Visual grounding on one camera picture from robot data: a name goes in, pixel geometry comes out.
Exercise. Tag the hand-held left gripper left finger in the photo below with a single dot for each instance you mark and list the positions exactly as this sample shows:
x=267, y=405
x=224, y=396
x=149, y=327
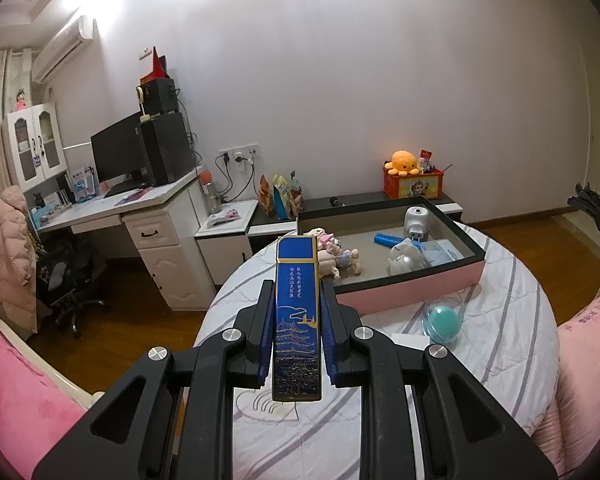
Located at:
x=265, y=340

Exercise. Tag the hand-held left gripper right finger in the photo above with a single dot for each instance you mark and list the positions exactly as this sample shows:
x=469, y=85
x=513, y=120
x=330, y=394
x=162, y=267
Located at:
x=330, y=340

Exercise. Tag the blue gold printed box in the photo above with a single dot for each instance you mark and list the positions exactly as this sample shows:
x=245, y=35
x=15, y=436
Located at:
x=297, y=330

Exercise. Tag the beige baby doll figurine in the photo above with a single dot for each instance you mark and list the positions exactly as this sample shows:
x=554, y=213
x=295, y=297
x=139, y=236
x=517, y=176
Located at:
x=327, y=262

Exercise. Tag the small doll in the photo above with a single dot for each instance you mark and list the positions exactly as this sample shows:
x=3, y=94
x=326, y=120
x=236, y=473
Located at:
x=349, y=260
x=320, y=239
x=20, y=101

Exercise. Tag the pink box with dark rim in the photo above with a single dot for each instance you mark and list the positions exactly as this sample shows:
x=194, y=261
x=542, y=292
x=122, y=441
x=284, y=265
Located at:
x=410, y=295

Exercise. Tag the white plug adapter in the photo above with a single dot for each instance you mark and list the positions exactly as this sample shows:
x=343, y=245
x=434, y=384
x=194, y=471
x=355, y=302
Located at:
x=419, y=220

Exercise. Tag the white side cabinet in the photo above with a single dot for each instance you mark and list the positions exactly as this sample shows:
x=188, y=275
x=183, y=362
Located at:
x=225, y=250

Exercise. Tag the small doll in pink dress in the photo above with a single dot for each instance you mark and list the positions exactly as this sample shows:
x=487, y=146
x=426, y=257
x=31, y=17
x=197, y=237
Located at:
x=320, y=239

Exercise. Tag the silver dome toy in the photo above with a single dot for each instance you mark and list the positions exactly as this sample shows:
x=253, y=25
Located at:
x=405, y=265

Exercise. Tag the teal brush in clear shell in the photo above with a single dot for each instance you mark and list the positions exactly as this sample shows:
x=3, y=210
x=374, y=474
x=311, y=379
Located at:
x=442, y=322

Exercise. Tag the blue tube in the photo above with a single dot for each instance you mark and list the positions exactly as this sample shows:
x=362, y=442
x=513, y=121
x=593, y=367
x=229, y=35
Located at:
x=387, y=238

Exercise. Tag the pink small packet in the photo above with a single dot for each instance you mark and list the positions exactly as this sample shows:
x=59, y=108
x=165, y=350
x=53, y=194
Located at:
x=225, y=217

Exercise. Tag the white desk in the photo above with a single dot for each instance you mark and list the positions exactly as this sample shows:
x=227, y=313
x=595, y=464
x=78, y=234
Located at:
x=165, y=240

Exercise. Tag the orange snack bag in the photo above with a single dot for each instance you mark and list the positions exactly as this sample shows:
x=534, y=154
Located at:
x=266, y=197

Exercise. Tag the clear flosser box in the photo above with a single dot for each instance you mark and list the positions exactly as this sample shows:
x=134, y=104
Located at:
x=442, y=252

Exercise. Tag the yellow blue snack bag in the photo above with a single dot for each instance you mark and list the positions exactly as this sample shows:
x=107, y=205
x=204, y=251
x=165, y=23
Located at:
x=281, y=197

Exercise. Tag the black top low table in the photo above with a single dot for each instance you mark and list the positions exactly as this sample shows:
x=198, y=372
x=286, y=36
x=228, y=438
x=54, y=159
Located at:
x=360, y=199

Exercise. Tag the pink embroidered pillow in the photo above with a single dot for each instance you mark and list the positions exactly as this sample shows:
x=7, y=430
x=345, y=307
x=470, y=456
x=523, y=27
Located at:
x=580, y=360

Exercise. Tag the dark colourful snack bag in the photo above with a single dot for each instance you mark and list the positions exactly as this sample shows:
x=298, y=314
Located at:
x=296, y=192

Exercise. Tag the bottle with orange cap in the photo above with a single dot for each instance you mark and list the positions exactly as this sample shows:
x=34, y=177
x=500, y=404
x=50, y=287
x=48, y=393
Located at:
x=211, y=195

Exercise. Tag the red storage box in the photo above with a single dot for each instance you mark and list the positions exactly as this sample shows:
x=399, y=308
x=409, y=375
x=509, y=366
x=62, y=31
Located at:
x=415, y=187

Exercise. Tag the red white small packet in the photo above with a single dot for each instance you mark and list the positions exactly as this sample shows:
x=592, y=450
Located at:
x=425, y=158

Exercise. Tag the orange octopus plush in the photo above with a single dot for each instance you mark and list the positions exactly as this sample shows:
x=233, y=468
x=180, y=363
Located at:
x=405, y=161

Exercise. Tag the black keyboard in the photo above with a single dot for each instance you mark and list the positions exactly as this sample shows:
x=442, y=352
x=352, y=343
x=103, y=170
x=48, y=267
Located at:
x=127, y=188

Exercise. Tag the black office chair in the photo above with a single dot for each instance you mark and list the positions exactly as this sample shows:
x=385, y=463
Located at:
x=70, y=270

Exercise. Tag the black computer tower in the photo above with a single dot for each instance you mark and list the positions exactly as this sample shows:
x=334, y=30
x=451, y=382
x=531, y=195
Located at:
x=167, y=150

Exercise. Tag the blue white box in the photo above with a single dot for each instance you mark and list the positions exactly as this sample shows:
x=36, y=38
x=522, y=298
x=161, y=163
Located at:
x=82, y=185

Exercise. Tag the black computer monitor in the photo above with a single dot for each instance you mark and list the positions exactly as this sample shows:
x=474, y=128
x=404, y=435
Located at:
x=117, y=150

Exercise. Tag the pink fleece blanket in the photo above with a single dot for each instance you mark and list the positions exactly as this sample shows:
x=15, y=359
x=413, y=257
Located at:
x=20, y=400

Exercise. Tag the black speaker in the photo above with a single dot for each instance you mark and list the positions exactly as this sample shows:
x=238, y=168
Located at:
x=160, y=96

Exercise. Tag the pink puffer coat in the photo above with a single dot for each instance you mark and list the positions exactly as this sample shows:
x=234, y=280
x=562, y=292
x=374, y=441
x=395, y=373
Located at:
x=10, y=260

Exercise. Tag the red paper bag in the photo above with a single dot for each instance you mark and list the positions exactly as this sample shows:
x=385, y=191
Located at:
x=152, y=62

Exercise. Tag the white glass door cabinet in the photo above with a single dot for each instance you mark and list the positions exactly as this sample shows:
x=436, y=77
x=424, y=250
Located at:
x=30, y=140

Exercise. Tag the small doll in red dress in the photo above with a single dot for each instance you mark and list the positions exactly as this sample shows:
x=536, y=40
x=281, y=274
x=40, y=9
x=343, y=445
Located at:
x=20, y=101

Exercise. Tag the white air conditioner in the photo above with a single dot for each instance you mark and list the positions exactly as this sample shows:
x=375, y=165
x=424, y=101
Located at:
x=60, y=52

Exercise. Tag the white wall power outlet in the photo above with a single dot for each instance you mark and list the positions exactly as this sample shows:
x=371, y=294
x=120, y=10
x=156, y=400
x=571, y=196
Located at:
x=237, y=154

